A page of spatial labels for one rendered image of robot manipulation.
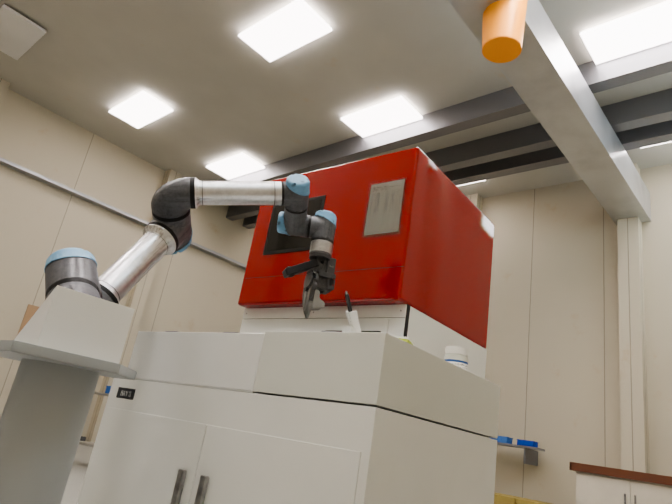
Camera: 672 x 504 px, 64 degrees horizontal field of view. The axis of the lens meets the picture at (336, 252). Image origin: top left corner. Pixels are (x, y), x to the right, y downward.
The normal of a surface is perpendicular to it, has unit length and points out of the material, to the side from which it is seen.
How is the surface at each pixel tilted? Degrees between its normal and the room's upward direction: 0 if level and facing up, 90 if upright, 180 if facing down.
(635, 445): 90
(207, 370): 90
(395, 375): 90
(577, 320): 90
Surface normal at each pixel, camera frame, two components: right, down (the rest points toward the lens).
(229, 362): -0.59, -0.36
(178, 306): 0.75, -0.11
